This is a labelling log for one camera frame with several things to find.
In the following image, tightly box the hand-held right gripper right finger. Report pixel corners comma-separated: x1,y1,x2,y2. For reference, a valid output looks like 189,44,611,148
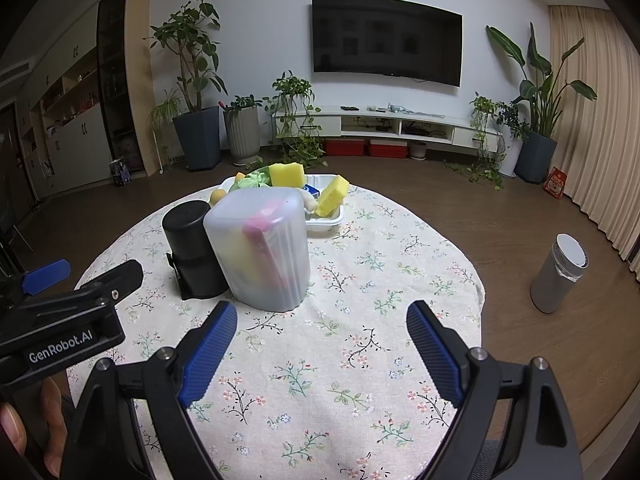
406,300,583,480

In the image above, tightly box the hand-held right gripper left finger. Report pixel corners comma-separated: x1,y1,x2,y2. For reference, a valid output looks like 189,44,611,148
62,301,240,480

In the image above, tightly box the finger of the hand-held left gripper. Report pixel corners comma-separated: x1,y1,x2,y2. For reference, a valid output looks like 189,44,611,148
0,258,72,306
50,259,145,318

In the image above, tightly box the translucent plastic container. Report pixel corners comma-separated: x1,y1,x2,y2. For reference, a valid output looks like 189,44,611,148
203,187,311,312

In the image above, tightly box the white plastic tray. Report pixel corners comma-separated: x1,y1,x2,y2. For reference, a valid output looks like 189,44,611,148
221,172,346,237

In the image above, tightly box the yellow block sponge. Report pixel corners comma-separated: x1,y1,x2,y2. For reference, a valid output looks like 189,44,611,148
269,162,307,189
315,175,351,219

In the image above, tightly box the person's left hand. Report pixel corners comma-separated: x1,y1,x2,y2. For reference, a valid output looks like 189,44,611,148
0,376,70,480

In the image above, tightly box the black cylindrical container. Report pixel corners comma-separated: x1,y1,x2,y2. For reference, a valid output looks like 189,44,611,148
161,200,232,302

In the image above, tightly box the small blue box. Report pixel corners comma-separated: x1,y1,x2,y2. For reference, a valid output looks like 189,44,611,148
109,157,132,187

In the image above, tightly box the round table with cloth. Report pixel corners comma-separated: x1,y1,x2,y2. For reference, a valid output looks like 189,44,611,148
67,182,488,480

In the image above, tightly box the pink sponge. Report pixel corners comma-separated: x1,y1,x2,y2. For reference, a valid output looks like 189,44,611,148
242,199,287,288

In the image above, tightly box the grey cylindrical bin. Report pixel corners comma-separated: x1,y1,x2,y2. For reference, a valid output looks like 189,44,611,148
530,233,589,315

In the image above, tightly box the tall plant in dark pot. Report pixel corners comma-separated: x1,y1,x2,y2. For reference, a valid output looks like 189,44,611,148
144,0,229,171

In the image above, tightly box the green mesh bath puff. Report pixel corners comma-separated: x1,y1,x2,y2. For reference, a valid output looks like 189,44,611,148
231,169,274,192

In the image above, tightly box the thin grassy plant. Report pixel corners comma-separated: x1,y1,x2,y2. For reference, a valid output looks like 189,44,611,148
146,89,182,177

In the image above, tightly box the white fluffy cloth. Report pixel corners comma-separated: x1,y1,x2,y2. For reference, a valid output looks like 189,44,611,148
299,191,319,222

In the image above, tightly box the plant in grey ribbed pot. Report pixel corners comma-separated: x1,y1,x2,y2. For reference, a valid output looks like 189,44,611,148
220,94,264,166

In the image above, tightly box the ceiling air vent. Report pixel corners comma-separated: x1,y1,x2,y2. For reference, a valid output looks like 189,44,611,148
0,61,37,87

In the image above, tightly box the red paper bag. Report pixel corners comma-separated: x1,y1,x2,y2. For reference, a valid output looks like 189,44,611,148
544,167,570,200

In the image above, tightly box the red storage box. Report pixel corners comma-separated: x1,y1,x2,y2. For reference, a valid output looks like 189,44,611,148
368,139,410,159
323,138,366,157

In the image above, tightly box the small plant in white pot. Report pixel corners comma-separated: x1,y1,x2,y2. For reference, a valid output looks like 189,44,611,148
495,102,531,180

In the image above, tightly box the broad-leaf plant in dark pot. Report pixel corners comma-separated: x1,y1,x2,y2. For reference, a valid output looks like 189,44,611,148
486,22,599,185

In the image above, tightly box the white television console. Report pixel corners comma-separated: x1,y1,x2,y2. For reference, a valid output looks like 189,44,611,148
272,105,504,159

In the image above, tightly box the trailing vine plant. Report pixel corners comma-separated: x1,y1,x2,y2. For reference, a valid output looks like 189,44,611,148
442,92,506,192

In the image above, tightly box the trailing pothos plant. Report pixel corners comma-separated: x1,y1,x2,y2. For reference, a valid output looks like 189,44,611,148
262,71,329,169

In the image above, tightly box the beige curtain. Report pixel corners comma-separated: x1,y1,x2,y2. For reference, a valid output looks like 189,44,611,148
548,5,640,281

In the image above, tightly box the built-in wall cabinet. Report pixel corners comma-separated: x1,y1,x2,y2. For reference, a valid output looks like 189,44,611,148
0,0,152,202

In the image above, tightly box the wall-mounted black television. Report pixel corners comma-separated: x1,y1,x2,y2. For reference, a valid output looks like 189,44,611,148
311,0,464,89

